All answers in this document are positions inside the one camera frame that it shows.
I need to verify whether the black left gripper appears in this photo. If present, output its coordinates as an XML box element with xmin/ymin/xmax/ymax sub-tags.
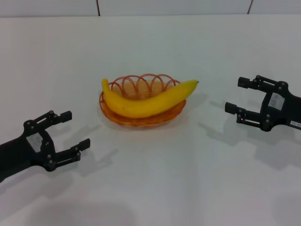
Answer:
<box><xmin>0</xmin><ymin>110</ymin><xmax>91</xmax><ymax>183</ymax></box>

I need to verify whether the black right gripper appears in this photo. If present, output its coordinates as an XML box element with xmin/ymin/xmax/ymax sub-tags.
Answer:
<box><xmin>225</xmin><ymin>75</ymin><xmax>301</xmax><ymax>133</ymax></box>

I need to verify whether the orange woven plastic basket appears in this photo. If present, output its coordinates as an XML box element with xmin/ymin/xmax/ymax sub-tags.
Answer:
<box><xmin>98</xmin><ymin>74</ymin><xmax>188</xmax><ymax>129</ymax></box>

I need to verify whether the yellow banana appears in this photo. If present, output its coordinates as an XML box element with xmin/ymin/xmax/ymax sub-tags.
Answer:
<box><xmin>101</xmin><ymin>79</ymin><xmax>200</xmax><ymax>119</ymax></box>

